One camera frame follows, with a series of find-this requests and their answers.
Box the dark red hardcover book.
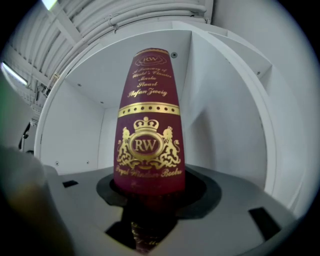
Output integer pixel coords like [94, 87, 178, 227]
[113, 47, 186, 256]

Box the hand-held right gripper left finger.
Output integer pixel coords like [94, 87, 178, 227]
[43, 166, 137, 256]

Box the white shelf cabinet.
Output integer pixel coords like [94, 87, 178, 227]
[33, 19, 305, 216]

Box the white ceiling pipe bundle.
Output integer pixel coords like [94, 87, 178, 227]
[47, 0, 215, 54]

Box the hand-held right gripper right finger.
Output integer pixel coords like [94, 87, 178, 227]
[159, 164, 299, 256]

